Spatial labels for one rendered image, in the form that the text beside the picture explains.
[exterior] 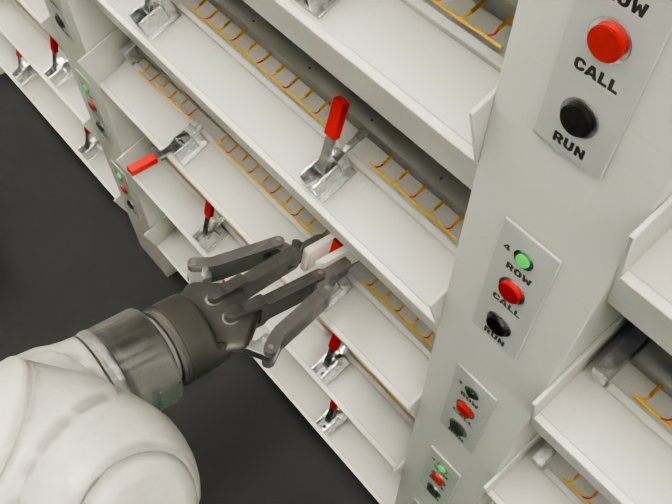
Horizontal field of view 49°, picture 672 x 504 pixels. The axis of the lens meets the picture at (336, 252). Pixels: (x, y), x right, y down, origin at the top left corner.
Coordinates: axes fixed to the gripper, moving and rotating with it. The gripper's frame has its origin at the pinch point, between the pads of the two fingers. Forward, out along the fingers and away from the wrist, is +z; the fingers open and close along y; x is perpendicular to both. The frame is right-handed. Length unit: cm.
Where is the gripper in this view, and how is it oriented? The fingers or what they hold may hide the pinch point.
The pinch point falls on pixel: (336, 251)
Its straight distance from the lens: 74.4
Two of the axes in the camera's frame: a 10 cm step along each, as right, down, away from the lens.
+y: 6.5, 6.3, -4.2
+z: 7.4, -4.2, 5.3
